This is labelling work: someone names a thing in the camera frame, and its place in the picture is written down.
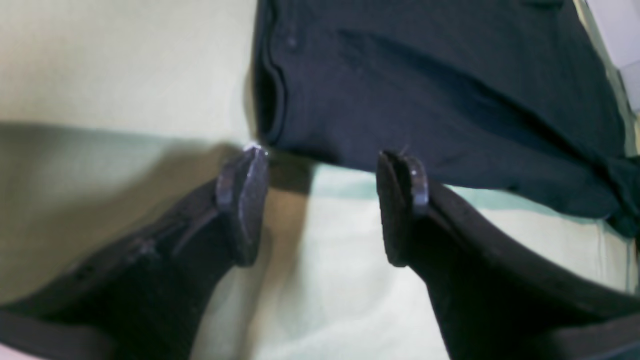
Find light green table cloth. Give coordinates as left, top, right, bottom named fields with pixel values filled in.
left=0, top=0, right=640, bottom=360

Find white bin lower right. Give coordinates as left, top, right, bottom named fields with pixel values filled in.
left=586, top=0, right=640, bottom=113

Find dark navy T-shirt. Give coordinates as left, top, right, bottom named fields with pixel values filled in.
left=253, top=0, right=639, bottom=237

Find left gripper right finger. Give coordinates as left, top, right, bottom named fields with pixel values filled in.
left=375, top=151, right=640, bottom=360

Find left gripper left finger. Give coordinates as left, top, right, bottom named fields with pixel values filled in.
left=1, top=145, right=269, bottom=360

